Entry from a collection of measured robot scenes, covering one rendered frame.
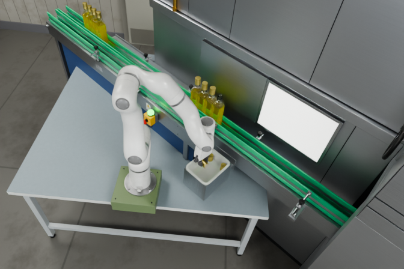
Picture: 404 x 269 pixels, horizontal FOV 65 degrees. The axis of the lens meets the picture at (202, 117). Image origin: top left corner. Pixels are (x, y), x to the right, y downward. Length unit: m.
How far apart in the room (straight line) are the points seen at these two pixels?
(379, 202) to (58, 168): 1.80
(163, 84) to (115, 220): 1.72
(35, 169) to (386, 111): 1.99
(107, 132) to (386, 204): 1.78
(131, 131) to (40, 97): 2.49
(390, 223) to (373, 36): 0.70
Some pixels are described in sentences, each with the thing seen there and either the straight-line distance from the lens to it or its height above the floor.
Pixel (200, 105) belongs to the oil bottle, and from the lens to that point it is 1.95.
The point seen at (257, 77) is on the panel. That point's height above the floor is 1.47.
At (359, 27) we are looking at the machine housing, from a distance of 1.43.
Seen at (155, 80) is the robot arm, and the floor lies 1.66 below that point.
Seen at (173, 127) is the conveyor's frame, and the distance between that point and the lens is 2.07.
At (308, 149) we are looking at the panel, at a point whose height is 1.21.
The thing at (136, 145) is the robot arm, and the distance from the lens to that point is 1.59.
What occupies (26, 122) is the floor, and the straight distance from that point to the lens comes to 3.72.
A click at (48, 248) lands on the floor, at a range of 2.87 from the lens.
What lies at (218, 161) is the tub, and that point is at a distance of 1.95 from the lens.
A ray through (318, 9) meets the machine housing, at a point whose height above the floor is 1.92.
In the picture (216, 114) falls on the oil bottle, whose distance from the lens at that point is 1.89.
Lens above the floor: 2.53
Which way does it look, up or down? 46 degrees down
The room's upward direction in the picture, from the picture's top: 6 degrees clockwise
